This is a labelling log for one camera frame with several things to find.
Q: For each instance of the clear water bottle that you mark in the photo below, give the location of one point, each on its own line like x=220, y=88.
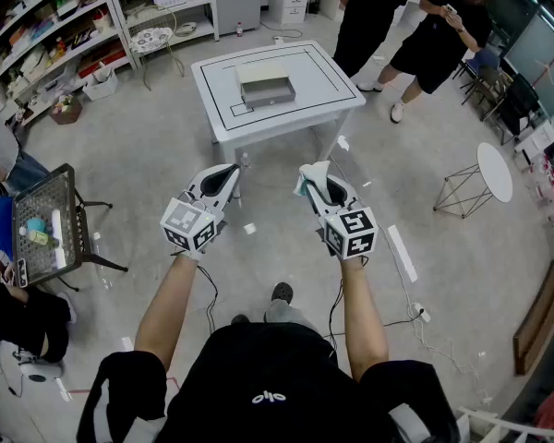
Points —
x=245, y=160

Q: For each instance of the dark display screen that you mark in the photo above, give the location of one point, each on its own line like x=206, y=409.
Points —
x=540, y=63

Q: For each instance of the white drawer unit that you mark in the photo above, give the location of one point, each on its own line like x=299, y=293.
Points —
x=295, y=0

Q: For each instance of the grey metal cabinet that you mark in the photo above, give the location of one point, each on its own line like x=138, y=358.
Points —
x=237, y=3

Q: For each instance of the person's right forearm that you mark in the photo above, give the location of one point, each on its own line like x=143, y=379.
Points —
x=362, y=312

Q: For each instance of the large white shelving unit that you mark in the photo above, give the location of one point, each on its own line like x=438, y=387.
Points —
x=41, y=39

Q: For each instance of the round white side table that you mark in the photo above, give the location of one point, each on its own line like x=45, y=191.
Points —
x=496, y=173

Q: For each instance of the red-capped bottle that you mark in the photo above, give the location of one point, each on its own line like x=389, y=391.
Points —
x=239, y=30

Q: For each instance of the teal item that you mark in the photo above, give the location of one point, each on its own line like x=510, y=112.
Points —
x=35, y=224

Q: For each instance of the white round device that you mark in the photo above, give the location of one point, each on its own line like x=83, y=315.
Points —
x=40, y=369

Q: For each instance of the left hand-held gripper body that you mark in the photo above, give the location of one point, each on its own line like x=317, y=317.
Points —
x=187, y=226

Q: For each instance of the person's left forearm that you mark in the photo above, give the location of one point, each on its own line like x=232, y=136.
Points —
x=166, y=307

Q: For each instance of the person's black shoe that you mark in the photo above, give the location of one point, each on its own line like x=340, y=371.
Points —
x=282, y=291

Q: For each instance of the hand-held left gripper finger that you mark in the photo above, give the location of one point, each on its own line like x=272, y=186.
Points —
x=233, y=187
x=212, y=171

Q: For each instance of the clear plastic bag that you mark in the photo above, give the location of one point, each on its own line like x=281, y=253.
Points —
x=315, y=173

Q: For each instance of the white floor strip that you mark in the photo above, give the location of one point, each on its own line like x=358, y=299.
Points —
x=402, y=253

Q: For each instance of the person's grey trouser leg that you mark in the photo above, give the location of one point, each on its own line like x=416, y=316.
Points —
x=288, y=314

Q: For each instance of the black and white remote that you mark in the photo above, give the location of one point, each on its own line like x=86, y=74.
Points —
x=22, y=272

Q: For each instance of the person's black shirt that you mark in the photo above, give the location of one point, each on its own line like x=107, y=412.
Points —
x=277, y=386

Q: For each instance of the floral round stool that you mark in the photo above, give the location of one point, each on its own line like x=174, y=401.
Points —
x=150, y=39

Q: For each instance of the small white shelving unit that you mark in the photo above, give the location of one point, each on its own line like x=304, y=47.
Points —
x=166, y=14

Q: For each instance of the wooden frame board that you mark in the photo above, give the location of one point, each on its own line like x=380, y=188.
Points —
x=538, y=321

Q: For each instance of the white rounded shelf item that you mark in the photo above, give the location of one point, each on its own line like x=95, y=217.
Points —
x=185, y=28

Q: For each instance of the pale yellow item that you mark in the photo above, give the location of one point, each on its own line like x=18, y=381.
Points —
x=39, y=236

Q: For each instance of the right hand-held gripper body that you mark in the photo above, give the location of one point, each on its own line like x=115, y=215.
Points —
x=351, y=233

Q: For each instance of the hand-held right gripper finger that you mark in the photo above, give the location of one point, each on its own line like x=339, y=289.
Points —
x=316, y=200
x=348, y=192

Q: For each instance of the black chairs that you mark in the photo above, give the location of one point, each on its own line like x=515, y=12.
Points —
x=512, y=99

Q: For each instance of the white plastic basket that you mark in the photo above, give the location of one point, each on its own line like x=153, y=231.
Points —
x=100, y=88

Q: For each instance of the white table with black lines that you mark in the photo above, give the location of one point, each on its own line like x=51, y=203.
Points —
x=304, y=90

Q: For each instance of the small grey drawer box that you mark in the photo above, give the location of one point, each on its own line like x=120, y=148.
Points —
x=265, y=83

